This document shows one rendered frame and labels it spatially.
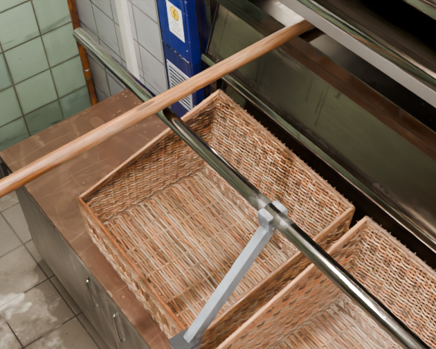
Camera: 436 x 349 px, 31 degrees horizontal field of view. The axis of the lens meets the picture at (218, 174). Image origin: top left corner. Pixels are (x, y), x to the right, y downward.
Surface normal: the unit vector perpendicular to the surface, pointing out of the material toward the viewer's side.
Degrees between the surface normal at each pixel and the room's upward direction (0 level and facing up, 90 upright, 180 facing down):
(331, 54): 0
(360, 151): 70
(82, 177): 0
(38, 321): 0
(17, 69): 90
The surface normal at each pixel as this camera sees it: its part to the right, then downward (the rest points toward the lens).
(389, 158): -0.78, 0.20
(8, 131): 0.59, 0.56
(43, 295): -0.06, -0.69
